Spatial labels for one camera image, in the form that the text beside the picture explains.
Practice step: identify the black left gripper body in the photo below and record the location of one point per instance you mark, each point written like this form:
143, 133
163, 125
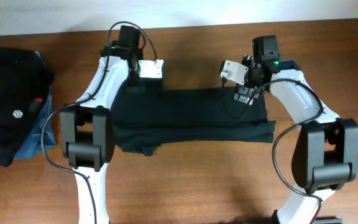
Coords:
134, 86

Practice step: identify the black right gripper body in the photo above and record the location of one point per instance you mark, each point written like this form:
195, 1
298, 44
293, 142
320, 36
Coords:
243, 95

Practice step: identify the dark green t-shirt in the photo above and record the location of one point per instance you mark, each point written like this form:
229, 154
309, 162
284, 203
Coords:
143, 121

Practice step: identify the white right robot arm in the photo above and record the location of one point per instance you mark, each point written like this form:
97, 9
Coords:
326, 152

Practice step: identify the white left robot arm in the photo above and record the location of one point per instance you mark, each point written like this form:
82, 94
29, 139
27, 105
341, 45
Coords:
86, 126

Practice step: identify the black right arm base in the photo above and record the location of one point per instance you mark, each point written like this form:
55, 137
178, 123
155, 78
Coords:
279, 217

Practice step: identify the folded blue jeans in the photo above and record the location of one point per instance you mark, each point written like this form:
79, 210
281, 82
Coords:
32, 144

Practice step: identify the black folded garment with logo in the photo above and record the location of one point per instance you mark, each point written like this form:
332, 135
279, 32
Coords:
24, 87

